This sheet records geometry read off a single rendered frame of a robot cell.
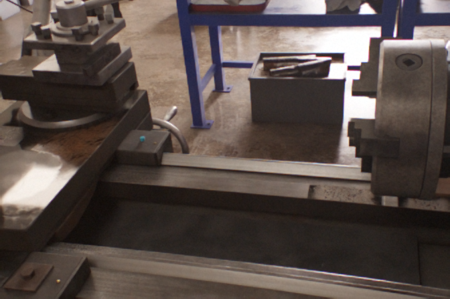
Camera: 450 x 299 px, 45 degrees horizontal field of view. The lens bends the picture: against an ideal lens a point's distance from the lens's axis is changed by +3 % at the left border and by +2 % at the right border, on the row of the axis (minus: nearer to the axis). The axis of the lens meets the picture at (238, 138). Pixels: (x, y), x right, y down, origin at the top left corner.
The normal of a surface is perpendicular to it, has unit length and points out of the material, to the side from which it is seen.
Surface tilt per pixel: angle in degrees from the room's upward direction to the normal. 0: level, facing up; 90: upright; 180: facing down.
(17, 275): 0
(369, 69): 48
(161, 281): 0
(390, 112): 57
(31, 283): 0
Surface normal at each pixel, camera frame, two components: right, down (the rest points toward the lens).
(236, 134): -0.07, -0.85
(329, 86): -0.18, 0.52
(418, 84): -0.20, -0.36
